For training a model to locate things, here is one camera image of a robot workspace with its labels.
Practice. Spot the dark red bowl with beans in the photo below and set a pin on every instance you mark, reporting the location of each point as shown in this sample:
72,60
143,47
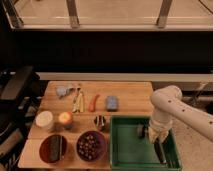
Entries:
91,146

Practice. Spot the yellow peeled banana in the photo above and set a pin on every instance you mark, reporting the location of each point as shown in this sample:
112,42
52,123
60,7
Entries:
78,102

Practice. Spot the green plastic tray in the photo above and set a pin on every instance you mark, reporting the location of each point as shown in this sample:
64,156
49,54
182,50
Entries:
129,152

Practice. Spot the dark brush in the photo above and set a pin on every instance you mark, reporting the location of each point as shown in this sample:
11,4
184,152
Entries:
159,152

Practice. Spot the grey crumpled cloth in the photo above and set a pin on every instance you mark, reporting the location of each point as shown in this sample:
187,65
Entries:
62,91

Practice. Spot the dark red bowl with utensil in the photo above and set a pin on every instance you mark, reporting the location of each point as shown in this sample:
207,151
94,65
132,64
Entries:
53,148

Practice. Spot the red yellow apple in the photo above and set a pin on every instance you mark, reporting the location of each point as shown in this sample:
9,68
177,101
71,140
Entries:
65,118

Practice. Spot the white lidded cup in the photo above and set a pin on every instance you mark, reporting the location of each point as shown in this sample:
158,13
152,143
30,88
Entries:
45,121

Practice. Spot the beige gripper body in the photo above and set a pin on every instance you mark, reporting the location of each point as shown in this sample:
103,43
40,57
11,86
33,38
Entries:
160,135

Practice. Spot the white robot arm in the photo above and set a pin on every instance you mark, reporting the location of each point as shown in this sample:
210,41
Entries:
167,104

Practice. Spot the black equipment on left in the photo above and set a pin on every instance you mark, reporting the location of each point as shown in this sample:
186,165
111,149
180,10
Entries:
19,93

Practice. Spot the blue sponge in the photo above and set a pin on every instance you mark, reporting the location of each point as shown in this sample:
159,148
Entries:
112,103

